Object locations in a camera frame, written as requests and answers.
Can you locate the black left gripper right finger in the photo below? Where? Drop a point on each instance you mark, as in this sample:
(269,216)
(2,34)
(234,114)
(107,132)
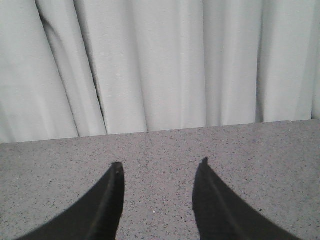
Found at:
(220,214)

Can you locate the white curtain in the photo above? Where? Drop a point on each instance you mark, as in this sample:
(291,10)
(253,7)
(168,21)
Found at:
(76,68)

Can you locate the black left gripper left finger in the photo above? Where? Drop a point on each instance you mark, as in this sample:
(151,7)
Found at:
(95,216)

